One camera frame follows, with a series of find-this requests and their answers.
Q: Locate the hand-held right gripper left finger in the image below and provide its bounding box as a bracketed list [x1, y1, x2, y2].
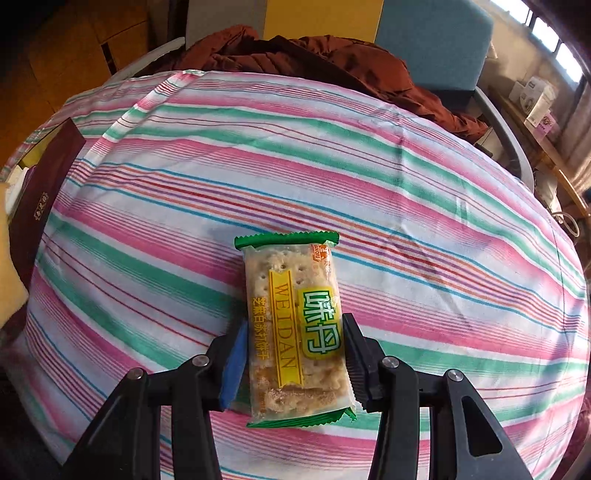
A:
[62, 320, 250, 480]

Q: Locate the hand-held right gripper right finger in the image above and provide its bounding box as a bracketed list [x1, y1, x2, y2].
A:
[341, 313, 536, 480]

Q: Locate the green cracker packet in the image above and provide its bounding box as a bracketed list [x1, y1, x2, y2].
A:
[233, 231, 358, 429]

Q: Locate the gold-lined storage box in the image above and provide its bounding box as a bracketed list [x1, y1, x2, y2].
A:
[0, 117, 88, 296]

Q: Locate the striped tablecloth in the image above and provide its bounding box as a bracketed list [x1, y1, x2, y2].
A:
[0, 69, 591, 480]

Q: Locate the wooden desk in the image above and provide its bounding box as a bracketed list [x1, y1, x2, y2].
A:
[494, 92, 591, 217]

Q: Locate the red-brown jacket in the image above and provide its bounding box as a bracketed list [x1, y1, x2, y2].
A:
[152, 25, 490, 144]

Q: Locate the pink box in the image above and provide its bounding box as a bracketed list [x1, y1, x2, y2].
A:
[537, 112, 563, 140]

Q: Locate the large white carton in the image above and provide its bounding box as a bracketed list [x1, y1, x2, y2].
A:
[519, 78, 559, 126]

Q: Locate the grey yellow blue chair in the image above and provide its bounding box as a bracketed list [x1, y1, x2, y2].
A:
[111, 0, 536, 185]

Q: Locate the window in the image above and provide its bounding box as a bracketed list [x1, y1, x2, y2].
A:
[526, 9, 587, 84]

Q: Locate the white power cable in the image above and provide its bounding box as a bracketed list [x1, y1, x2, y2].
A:
[547, 210, 583, 238]

